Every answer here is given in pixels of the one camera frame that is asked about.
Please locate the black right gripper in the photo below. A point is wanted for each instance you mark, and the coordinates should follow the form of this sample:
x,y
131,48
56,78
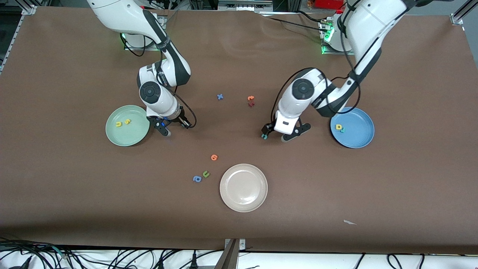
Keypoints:
x,y
179,119

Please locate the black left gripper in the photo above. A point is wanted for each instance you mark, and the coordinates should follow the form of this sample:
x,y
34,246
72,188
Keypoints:
x,y
267,129

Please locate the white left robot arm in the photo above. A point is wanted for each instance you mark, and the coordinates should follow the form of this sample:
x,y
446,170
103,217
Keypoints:
x,y
302,89

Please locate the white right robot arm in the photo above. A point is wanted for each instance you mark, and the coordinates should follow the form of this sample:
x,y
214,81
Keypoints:
x,y
151,91

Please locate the beige plate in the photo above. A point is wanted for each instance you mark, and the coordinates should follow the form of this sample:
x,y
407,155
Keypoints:
x,y
243,188

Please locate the green plate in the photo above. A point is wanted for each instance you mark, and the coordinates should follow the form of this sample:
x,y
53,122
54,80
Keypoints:
x,y
125,136

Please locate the blue plate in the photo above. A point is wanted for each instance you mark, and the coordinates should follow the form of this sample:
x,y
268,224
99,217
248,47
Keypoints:
x,y
358,132

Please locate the white paper scrap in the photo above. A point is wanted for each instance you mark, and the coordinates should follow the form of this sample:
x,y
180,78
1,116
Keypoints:
x,y
349,222

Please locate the grey equipment box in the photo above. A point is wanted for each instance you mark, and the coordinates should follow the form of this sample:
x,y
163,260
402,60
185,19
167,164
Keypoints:
x,y
244,5

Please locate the red background object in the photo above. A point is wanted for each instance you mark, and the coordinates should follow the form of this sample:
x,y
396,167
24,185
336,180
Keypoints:
x,y
328,3

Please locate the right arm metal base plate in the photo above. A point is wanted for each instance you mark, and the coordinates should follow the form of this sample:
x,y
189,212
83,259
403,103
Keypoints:
x,y
129,48

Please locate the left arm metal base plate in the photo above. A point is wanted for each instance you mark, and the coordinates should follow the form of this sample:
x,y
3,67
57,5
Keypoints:
x,y
328,52

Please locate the metal table bracket post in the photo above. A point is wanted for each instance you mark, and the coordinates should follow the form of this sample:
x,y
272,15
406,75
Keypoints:
x,y
229,257

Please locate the aluminium table corner bracket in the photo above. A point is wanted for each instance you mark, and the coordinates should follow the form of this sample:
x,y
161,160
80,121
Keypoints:
x,y
457,18
30,10

